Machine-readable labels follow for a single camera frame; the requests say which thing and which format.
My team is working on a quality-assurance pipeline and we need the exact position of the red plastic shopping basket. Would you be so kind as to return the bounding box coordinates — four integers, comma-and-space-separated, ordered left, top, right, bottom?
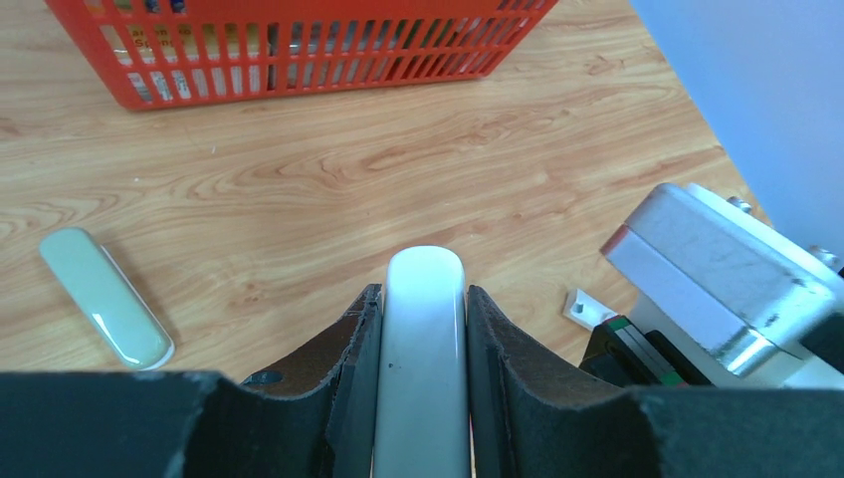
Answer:
49, 0, 553, 111

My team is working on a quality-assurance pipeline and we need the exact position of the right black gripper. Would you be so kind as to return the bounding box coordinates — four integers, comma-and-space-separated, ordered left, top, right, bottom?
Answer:
579, 316, 712, 387

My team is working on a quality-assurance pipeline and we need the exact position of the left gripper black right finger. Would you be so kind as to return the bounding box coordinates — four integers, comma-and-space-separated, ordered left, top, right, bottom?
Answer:
466, 286, 843, 477

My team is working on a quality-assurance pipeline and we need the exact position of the greenish white stapler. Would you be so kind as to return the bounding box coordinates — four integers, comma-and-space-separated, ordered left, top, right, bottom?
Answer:
39, 227, 176, 370

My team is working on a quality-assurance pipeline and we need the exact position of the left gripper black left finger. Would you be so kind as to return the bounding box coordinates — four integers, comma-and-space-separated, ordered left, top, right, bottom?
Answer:
1, 284, 382, 477

